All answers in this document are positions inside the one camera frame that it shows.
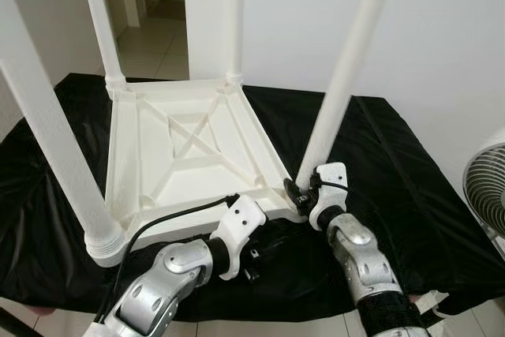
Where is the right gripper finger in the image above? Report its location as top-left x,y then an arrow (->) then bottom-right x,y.
282,177 -> 309,213

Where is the white plastic table top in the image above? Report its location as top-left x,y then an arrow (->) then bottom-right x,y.
102,76 -> 305,268

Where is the black table cloth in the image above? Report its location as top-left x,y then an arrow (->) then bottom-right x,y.
0,73 -> 505,324

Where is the white standing fan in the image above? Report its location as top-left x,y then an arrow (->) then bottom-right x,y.
461,140 -> 505,237

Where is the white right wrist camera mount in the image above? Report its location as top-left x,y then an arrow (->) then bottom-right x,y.
307,161 -> 350,232

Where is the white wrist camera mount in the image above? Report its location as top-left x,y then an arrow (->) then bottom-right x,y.
307,161 -> 350,232
208,194 -> 268,282

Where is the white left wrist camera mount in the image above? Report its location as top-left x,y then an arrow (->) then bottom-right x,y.
208,194 -> 268,282

